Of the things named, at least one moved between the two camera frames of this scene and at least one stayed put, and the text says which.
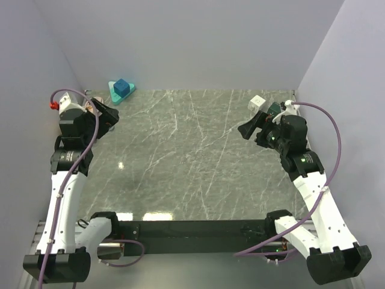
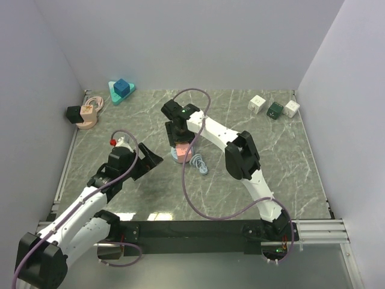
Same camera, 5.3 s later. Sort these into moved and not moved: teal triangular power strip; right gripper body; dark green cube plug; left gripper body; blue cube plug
Moved: left gripper body; right gripper body
Not moved: teal triangular power strip; blue cube plug; dark green cube plug
